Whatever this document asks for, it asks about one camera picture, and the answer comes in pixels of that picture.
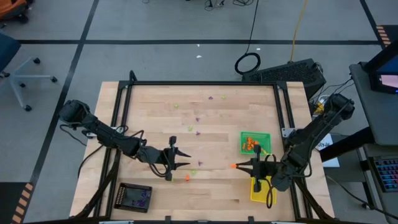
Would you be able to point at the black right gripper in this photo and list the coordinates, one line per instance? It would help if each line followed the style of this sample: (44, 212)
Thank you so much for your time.
(258, 169)

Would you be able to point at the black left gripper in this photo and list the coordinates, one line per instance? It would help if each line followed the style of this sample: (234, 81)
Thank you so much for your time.
(169, 158)

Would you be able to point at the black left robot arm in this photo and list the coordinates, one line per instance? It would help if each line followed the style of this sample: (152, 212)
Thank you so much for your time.
(102, 133)

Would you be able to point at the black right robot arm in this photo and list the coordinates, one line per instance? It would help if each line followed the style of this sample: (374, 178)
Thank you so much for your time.
(311, 133)

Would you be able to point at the green plastic basket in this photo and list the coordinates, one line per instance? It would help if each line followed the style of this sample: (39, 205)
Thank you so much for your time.
(264, 138)

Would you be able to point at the yellow plastic basket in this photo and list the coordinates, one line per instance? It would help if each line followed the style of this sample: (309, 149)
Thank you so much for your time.
(264, 199)

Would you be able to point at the black table clamp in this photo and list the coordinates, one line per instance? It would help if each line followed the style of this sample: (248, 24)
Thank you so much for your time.
(251, 218)
(168, 218)

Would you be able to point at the black plastic basket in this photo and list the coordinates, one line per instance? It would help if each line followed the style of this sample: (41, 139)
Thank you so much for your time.
(126, 203)

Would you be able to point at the white paper sheet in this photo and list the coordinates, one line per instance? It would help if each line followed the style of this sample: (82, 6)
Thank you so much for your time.
(332, 162)

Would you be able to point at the yellow power plug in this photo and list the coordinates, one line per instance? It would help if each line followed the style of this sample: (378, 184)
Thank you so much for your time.
(318, 108)

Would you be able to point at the black computer case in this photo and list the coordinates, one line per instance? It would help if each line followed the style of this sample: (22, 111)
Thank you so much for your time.
(286, 73)

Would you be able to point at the black desk beam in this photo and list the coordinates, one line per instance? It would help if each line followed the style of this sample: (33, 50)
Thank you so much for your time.
(348, 143)

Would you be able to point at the grey desk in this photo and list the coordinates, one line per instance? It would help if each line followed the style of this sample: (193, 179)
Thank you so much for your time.
(376, 118)

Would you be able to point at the backlit keyboard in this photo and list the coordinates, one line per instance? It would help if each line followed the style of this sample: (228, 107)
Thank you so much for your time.
(387, 172)

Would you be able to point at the black monitor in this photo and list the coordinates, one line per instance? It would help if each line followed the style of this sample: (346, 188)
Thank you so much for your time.
(387, 81)

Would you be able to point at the white office chair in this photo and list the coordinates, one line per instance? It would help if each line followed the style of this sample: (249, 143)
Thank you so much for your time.
(18, 76)

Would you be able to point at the orange chair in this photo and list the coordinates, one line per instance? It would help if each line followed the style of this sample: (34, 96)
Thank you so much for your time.
(12, 7)

